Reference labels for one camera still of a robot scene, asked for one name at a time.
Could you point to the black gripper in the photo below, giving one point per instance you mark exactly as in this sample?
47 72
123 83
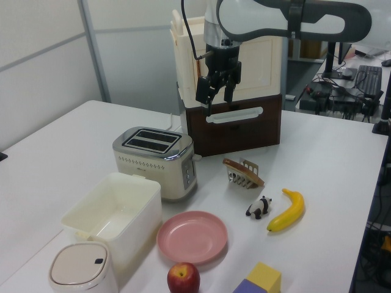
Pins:
221 59

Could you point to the brown bread slice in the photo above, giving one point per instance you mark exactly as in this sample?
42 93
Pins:
244 171

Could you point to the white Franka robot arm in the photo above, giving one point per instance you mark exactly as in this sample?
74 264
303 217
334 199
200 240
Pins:
275 15

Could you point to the cream two-slot toaster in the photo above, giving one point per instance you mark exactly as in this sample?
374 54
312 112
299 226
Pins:
152 166

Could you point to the cream toy cabinet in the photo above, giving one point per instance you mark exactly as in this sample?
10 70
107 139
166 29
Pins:
259 67

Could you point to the brown drawer box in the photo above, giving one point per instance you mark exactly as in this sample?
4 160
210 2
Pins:
241 137

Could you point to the metal toast rack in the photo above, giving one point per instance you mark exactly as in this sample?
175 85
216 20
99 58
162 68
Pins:
241 180

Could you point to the black equipment box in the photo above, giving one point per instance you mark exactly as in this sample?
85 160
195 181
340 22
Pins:
314 97

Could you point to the black monitor stand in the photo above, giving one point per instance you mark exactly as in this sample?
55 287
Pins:
331 61

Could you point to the panda toy figure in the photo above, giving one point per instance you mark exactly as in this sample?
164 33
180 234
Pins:
259 208

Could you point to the yellow banana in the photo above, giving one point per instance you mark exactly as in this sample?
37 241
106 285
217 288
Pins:
290 213

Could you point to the pink plate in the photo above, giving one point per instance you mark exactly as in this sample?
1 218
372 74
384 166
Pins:
192 237

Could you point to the white open plastic bin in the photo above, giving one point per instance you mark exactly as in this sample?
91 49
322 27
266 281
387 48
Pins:
122 210

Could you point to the black keyboard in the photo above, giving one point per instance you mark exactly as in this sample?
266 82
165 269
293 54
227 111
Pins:
369 80

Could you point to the black desk pole clamp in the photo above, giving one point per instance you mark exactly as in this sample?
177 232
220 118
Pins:
384 116

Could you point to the black computer mouse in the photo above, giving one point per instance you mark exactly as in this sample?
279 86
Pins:
386 62

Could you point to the red apple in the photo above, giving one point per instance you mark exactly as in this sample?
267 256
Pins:
183 279

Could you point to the yellow foam block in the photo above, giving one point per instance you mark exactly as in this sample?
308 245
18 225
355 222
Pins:
265 276

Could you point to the purple foam block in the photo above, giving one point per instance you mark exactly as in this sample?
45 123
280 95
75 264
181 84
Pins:
249 287

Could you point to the black object at table edge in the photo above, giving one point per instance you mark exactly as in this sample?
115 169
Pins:
3 156

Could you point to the small white lidded trash can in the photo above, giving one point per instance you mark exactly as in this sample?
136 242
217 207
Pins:
79 270

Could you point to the grey partition post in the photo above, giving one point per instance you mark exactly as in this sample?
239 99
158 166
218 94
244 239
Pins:
96 52

